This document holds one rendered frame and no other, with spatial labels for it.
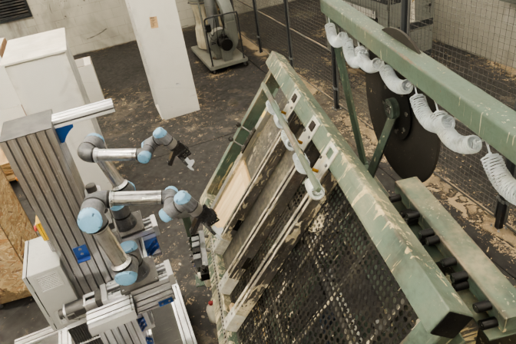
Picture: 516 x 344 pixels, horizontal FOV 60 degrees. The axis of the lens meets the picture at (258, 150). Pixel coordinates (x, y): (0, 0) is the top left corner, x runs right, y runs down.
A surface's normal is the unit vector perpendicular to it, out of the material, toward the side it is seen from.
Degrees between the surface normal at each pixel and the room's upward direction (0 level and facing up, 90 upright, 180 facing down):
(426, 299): 54
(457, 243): 0
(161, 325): 0
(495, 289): 0
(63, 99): 90
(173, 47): 90
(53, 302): 90
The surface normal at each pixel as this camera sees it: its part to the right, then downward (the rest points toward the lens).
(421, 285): -0.87, -0.32
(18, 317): -0.14, -0.84
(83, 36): 0.37, 0.46
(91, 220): 0.11, 0.40
